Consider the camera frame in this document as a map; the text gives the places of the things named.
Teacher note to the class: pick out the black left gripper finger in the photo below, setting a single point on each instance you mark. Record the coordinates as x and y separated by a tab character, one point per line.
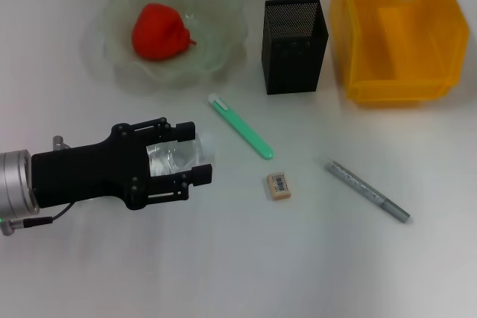
203	174
185	132

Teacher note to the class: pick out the black mesh pen holder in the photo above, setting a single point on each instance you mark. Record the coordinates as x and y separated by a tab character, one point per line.
294	53

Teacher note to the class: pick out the clear green-label water bottle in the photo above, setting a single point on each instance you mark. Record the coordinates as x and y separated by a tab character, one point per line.
171	158

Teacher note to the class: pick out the grey pen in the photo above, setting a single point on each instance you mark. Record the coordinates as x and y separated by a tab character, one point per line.
365	189

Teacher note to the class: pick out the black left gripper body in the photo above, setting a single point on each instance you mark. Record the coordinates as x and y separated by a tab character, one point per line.
85	173

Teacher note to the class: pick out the green glass fruit bowl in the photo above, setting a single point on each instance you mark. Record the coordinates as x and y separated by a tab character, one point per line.
208	16

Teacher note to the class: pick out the beige eraser with barcode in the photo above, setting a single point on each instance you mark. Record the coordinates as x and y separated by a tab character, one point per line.
279	185

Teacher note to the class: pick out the green toothbrush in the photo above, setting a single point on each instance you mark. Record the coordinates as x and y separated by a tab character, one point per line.
242	128

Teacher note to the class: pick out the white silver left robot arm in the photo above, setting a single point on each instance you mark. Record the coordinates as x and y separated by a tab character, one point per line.
15	184

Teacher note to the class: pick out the yellow plastic bin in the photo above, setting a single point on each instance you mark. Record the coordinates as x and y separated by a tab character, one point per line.
398	53

